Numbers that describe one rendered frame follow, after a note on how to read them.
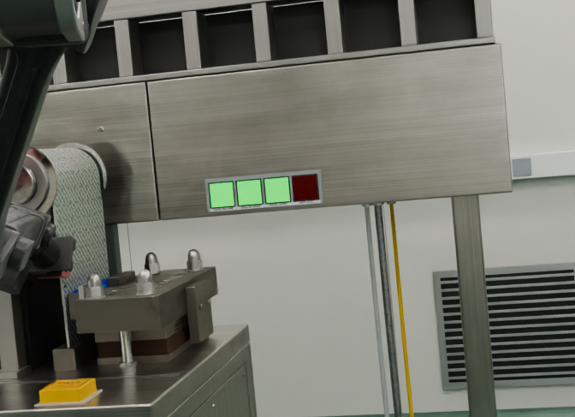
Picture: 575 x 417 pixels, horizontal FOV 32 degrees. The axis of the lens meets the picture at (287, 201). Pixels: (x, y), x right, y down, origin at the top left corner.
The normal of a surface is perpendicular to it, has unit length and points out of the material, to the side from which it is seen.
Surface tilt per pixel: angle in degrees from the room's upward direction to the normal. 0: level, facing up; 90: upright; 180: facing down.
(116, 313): 90
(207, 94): 90
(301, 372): 90
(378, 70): 90
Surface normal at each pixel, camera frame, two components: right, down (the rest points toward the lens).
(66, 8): 0.15, 0.73
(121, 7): -0.19, 0.07
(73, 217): 0.98, -0.07
